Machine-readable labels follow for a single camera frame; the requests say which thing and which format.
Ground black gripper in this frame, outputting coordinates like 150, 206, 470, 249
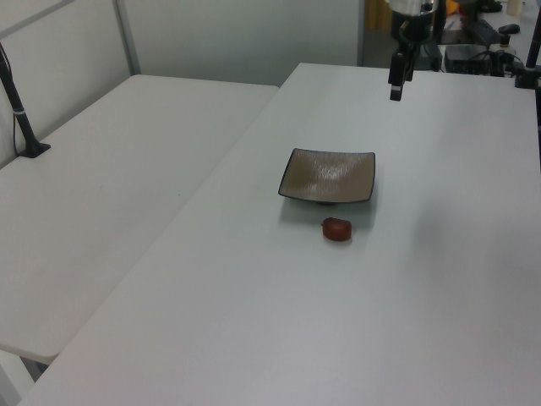
388, 10, 435, 102

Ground small red-brown round food item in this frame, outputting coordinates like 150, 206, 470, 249
321, 217, 352, 243

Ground square brown ceramic plate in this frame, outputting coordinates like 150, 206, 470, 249
277, 147, 377, 206

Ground dark flat equipment box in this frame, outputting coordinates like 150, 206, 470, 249
414, 41, 443, 71

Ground thin black upright pole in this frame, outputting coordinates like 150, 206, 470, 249
432, 0, 447, 45

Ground black equipment box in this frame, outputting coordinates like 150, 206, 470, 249
445, 42, 495, 74

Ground black camera stand with base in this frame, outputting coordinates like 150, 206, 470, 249
0, 41, 52, 160

